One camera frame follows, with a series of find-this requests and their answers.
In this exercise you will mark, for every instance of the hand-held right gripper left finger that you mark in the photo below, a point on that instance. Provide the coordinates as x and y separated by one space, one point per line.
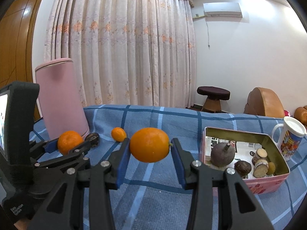
123 167

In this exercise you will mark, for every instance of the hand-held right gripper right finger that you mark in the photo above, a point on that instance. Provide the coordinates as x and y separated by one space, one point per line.
181 167

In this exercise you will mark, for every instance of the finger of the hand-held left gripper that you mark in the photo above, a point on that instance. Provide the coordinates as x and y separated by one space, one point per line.
76 154
51 146

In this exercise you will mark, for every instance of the purple round fruit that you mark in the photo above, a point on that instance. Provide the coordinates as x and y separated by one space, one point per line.
221 155

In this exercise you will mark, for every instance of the dark passion fruit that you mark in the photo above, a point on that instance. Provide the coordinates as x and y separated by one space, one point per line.
94 137
242 169

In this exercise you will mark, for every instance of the pink tin box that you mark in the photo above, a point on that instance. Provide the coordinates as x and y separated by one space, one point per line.
263 184

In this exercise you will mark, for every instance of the small yellow fruit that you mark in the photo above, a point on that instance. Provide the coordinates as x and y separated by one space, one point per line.
271 168

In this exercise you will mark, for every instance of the small orange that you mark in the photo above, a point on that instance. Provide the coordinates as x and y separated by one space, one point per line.
118 134

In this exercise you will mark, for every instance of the blue checked tablecloth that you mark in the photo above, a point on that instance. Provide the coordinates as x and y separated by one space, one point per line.
156 196

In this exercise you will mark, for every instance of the pink cylindrical bin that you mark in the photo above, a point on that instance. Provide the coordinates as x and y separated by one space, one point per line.
62 95

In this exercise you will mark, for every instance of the brown wooden wardrobe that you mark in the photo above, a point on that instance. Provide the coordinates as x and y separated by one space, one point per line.
14 52

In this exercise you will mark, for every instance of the dark round stool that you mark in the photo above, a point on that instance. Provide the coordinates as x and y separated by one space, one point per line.
213 92

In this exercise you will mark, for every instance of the brown leather chair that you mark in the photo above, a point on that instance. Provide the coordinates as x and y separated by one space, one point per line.
263 103

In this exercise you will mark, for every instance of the white printed mug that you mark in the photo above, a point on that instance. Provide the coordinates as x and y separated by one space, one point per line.
290 141

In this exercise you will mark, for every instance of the pink red item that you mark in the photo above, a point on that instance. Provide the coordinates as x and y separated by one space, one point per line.
287 113

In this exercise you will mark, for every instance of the floral pink curtain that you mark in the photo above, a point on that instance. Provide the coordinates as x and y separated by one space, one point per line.
120 40

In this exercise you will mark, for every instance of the brown leather cushion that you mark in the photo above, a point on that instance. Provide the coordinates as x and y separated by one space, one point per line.
301 115

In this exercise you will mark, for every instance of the white air conditioner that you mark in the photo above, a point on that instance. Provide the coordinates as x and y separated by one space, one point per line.
221 8

